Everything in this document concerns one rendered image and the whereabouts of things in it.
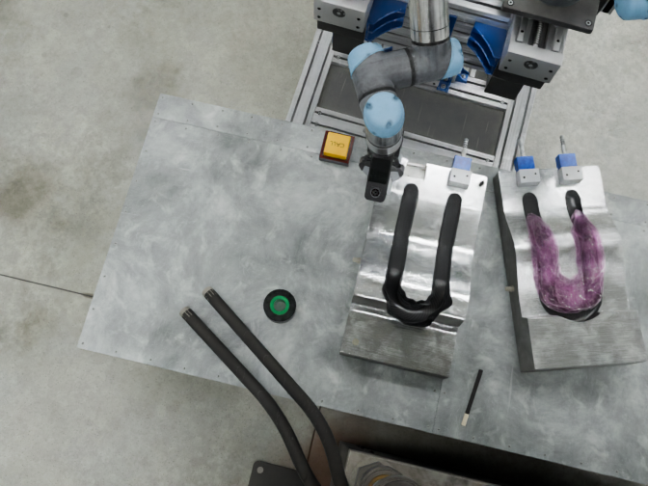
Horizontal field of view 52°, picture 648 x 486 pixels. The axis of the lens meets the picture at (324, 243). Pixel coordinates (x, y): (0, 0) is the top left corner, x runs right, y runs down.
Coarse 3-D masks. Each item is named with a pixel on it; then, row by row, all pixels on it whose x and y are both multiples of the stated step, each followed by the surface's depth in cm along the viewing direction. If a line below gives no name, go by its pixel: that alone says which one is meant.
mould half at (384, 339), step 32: (448, 192) 163; (480, 192) 163; (384, 224) 161; (416, 224) 161; (384, 256) 156; (416, 256) 158; (416, 288) 152; (352, 320) 158; (384, 320) 158; (448, 320) 154; (352, 352) 156; (384, 352) 156; (416, 352) 156; (448, 352) 156
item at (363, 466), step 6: (360, 462) 156; (366, 462) 156; (372, 462) 156; (378, 462) 152; (384, 462) 156; (354, 468) 156; (360, 468) 152; (366, 468) 152; (354, 474) 155; (360, 474) 151; (354, 480) 155; (378, 480) 130
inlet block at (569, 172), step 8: (560, 136) 171; (560, 160) 168; (568, 160) 168; (576, 160) 168; (560, 168) 167; (568, 168) 166; (576, 168) 166; (560, 176) 167; (568, 176) 165; (576, 176) 165
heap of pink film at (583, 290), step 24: (528, 216) 164; (576, 216) 164; (552, 240) 158; (576, 240) 159; (600, 240) 158; (552, 264) 157; (576, 264) 158; (600, 264) 157; (552, 288) 156; (576, 288) 156; (600, 288) 158; (576, 312) 157
